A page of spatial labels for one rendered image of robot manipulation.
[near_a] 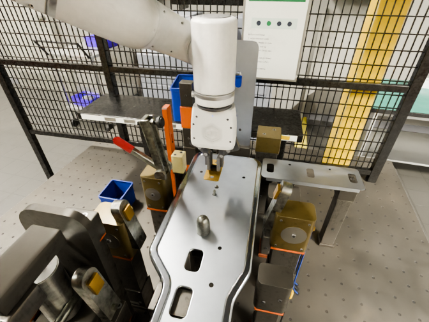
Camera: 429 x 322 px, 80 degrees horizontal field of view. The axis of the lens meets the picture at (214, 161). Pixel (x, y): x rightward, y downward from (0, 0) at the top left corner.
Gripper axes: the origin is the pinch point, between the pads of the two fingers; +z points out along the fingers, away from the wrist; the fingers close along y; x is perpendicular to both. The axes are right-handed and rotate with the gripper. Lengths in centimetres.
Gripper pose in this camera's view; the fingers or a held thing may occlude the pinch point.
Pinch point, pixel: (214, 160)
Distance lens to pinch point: 63.6
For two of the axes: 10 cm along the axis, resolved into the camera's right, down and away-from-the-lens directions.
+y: 9.8, 1.2, -1.7
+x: 2.1, -5.7, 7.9
